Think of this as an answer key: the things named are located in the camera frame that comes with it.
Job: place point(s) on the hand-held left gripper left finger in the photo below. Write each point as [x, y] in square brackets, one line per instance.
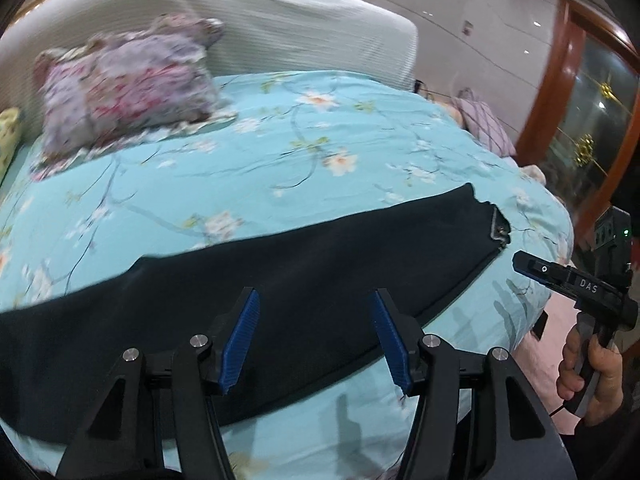
[240, 340]

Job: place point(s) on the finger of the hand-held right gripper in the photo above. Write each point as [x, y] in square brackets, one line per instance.
[542, 271]

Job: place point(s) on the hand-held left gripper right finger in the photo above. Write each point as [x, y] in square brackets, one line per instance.
[390, 340]

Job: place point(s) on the black pants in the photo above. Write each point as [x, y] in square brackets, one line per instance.
[280, 290]

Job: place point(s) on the person's right forearm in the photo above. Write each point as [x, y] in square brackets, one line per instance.
[607, 440]

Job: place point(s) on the person's right hand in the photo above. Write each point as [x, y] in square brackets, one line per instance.
[595, 370]

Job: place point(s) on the pink checked pillow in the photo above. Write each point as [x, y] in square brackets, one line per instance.
[482, 120]

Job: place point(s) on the wooden framed glass door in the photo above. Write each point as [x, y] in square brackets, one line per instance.
[585, 110]

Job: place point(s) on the blue floral bed sheet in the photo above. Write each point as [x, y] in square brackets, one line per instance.
[250, 170]

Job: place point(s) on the purple floral pillow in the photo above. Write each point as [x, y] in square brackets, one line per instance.
[130, 85]

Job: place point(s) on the yellow patterned pillow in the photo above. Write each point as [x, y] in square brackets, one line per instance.
[7, 137]

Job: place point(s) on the white padded headboard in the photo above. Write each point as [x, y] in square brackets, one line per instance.
[280, 15]

